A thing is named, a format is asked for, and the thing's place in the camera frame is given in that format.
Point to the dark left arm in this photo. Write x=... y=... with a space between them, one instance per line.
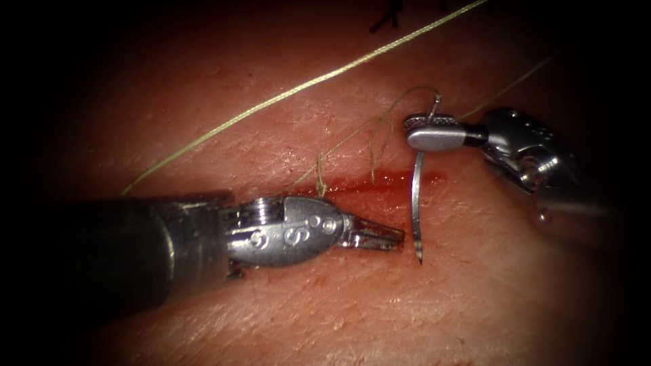
x=132 y=249

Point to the right arm needle driver jaw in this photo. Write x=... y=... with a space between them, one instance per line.
x=432 y=120
x=437 y=137

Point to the blue thread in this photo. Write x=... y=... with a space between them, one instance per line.
x=305 y=87

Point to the curved steel needle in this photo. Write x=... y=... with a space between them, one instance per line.
x=417 y=203

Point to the tissue pad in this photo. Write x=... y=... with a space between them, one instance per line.
x=315 y=315

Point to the left arm needle driver jaw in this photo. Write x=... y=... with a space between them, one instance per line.
x=374 y=243
x=374 y=230

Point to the left arm needle driver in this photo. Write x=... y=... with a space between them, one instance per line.
x=290 y=234

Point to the right arm needle driver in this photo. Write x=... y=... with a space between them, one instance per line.
x=529 y=147

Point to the black stitching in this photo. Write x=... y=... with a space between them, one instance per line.
x=389 y=18

